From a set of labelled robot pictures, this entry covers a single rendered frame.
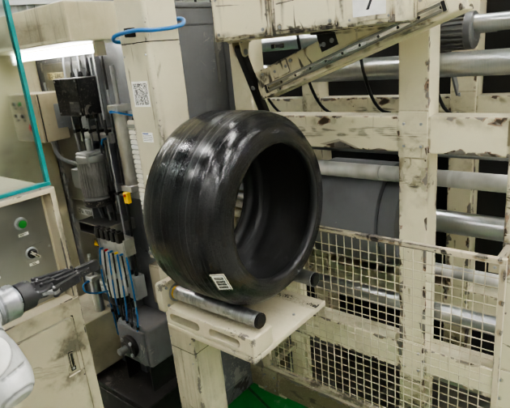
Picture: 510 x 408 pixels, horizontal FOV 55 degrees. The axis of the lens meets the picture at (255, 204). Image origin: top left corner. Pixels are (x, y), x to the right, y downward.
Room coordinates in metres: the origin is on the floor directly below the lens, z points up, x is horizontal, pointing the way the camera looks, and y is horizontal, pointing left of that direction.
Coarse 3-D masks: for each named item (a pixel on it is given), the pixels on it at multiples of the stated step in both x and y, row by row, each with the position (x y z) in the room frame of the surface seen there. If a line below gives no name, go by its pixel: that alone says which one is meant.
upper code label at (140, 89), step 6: (132, 84) 1.51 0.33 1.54; (138, 84) 1.49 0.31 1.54; (144, 84) 1.47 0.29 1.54; (138, 90) 1.49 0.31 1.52; (144, 90) 1.48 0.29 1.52; (138, 96) 1.50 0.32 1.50; (144, 96) 1.48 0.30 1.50; (138, 102) 1.50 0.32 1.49; (144, 102) 1.48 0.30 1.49; (150, 102) 1.47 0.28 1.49
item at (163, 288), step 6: (162, 282) 1.37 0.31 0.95; (168, 282) 1.37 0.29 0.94; (174, 282) 1.39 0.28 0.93; (156, 288) 1.36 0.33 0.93; (162, 288) 1.35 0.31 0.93; (168, 288) 1.37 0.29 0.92; (156, 294) 1.36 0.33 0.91; (162, 294) 1.35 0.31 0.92; (168, 294) 1.37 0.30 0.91; (162, 300) 1.35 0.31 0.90; (168, 300) 1.36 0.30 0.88; (174, 300) 1.38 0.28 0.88; (162, 306) 1.35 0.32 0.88; (168, 306) 1.36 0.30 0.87
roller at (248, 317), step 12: (180, 288) 1.37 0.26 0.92; (192, 300) 1.31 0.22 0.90; (204, 300) 1.28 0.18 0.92; (216, 300) 1.27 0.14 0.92; (216, 312) 1.25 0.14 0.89; (228, 312) 1.21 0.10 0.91; (240, 312) 1.19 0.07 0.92; (252, 312) 1.18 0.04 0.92; (252, 324) 1.16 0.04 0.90; (264, 324) 1.17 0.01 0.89
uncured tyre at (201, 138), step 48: (192, 144) 1.24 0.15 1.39; (240, 144) 1.20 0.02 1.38; (288, 144) 1.35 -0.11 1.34; (192, 192) 1.14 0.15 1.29; (288, 192) 1.58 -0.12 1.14; (192, 240) 1.11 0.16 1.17; (240, 240) 1.55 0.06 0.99; (288, 240) 1.50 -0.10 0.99; (192, 288) 1.22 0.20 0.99; (240, 288) 1.15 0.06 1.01
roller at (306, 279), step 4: (300, 272) 1.40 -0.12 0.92; (304, 272) 1.40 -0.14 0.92; (308, 272) 1.39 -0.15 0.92; (312, 272) 1.39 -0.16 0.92; (300, 276) 1.39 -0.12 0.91; (304, 276) 1.38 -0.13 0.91; (308, 276) 1.38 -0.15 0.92; (312, 276) 1.37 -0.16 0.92; (316, 276) 1.38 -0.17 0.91; (296, 280) 1.40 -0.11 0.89; (300, 280) 1.39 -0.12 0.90; (304, 280) 1.38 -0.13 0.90; (308, 280) 1.37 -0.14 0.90; (312, 280) 1.36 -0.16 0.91; (316, 280) 1.38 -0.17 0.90; (308, 284) 1.37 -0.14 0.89; (312, 284) 1.37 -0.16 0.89; (316, 284) 1.38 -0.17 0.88
